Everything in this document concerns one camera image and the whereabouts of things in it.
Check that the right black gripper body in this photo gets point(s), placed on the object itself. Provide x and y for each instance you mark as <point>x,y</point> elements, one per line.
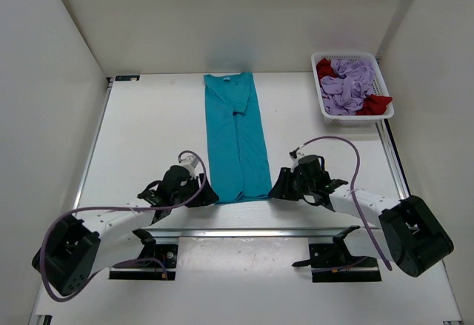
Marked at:
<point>306,186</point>

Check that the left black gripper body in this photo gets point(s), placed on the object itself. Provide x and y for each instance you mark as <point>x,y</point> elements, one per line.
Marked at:
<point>189,188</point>

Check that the teal t shirt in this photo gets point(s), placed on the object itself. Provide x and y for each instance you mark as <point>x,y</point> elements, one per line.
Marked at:
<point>237,153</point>

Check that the lilac t shirt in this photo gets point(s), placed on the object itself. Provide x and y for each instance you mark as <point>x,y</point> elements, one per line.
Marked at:
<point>346,88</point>

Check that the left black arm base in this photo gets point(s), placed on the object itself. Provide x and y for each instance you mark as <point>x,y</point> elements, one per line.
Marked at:
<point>157,261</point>

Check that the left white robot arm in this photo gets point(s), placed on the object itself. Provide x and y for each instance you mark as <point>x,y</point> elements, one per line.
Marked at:
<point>85,242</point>

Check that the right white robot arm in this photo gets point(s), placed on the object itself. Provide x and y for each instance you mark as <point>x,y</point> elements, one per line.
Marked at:
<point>404,231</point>

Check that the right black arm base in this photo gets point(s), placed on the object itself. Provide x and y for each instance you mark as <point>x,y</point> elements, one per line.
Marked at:
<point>334,263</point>

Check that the red t shirt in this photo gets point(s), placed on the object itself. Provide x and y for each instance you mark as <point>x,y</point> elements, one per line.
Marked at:
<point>374,104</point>

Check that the white plastic basket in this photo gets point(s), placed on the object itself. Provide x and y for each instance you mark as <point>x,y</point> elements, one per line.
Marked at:
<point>350,88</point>

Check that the dark label sticker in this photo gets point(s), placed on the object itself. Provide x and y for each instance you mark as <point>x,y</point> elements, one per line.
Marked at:
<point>127,78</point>

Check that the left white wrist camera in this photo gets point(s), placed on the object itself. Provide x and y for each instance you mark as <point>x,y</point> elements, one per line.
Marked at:
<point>189,163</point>

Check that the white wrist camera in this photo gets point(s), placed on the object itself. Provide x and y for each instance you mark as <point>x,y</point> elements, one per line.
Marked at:
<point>296,156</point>
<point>189,163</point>

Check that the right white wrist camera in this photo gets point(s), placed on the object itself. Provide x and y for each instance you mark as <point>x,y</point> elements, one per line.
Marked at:
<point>296,156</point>

